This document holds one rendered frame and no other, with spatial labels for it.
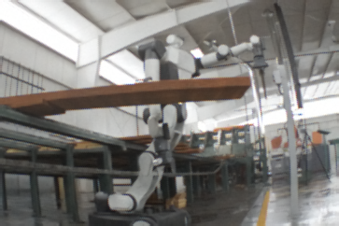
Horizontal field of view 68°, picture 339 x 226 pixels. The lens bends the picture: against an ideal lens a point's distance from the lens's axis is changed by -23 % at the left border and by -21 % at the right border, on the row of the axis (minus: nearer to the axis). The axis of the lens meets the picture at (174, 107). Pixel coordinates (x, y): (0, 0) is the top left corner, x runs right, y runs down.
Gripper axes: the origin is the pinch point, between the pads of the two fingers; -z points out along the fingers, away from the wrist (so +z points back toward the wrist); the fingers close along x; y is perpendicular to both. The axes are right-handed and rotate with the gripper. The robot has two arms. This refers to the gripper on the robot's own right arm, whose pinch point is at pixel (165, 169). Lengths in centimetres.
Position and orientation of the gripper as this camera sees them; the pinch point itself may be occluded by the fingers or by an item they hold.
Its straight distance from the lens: 178.1
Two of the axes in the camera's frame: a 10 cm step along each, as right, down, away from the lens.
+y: 6.0, 1.6, 7.8
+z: -1.8, -9.3, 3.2
